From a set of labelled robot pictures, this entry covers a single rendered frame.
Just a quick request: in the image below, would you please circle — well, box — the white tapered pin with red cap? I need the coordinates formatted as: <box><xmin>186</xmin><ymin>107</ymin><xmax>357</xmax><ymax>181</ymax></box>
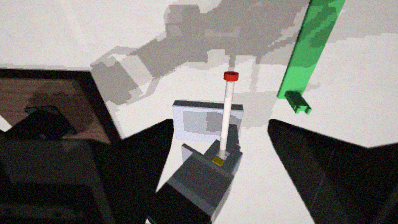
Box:
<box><xmin>219</xmin><ymin>71</ymin><xmax>239</xmax><ymax>160</ymax></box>

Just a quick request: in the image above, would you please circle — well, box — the green l-shaped bracket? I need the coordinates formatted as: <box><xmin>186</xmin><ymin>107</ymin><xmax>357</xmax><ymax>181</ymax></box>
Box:
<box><xmin>276</xmin><ymin>0</ymin><xmax>346</xmax><ymax>115</ymax></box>

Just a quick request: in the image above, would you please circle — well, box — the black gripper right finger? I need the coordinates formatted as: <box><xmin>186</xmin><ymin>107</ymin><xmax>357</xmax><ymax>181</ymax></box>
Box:
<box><xmin>268</xmin><ymin>119</ymin><xmax>398</xmax><ymax>224</ymax></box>

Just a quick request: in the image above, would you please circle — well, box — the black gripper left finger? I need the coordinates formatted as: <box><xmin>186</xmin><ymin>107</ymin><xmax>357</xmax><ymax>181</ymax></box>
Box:
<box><xmin>0</xmin><ymin>119</ymin><xmax>174</xmax><ymax>224</ymax></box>

